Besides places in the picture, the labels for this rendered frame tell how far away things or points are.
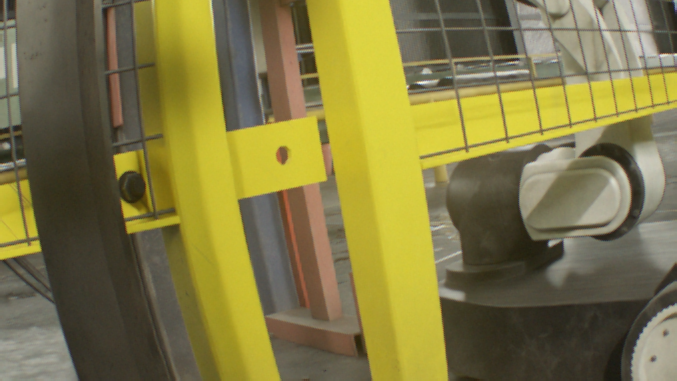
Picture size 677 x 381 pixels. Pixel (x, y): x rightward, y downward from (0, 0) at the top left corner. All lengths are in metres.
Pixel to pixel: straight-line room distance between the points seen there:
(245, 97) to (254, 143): 1.19
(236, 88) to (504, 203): 0.81
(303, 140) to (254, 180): 0.05
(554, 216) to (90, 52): 0.86
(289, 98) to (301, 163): 0.96
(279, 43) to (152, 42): 1.08
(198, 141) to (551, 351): 0.60
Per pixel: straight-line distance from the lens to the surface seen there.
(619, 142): 1.08
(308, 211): 1.60
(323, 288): 1.63
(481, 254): 1.22
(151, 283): 1.32
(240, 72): 1.80
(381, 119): 0.62
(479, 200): 1.20
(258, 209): 1.80
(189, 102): 0.54
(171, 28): 0.54
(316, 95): 11.26
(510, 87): 5.46
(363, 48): 0.62
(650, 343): 0.87
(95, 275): 0.35
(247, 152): 0.61
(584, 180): 1.06
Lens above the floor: 0.43
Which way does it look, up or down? 3 degrees down
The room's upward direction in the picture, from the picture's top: 10 degrees counter-clockwise
